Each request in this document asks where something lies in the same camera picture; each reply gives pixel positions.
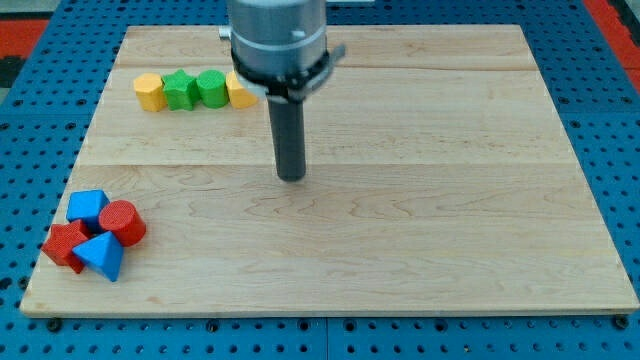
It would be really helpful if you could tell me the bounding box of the green star block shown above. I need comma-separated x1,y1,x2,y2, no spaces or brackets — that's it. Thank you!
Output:
161,69,200,111

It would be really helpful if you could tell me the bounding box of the yellow heart block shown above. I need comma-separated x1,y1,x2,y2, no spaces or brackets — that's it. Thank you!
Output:
225,71,259,109

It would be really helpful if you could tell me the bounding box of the green cylinder block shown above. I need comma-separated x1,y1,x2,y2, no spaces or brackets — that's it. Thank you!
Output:
196,70,229,109

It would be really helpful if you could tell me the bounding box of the blue triangle block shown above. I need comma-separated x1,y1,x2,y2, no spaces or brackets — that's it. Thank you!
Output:
72,231,124,282

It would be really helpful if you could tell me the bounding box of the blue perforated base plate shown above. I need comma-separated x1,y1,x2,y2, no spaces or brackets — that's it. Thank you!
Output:
1,0,639,359

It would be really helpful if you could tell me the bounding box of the light wooden board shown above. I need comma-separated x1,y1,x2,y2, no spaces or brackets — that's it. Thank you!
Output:
20,25,639,318

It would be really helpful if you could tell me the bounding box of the red star block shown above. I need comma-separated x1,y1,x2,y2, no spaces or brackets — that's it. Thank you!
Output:
41,219,92,274

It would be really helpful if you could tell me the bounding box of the yellow hexagon block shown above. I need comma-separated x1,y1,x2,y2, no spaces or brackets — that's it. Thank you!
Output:
133,73,167,112

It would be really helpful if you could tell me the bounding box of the blue cube block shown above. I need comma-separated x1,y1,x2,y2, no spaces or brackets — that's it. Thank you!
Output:
66,189,110,233

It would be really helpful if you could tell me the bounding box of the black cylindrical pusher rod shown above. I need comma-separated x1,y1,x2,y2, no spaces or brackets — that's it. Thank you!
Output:
267,97,306,182

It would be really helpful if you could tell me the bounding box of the red cylinder block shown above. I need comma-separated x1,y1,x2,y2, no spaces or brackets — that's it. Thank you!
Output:
98,200,146,247

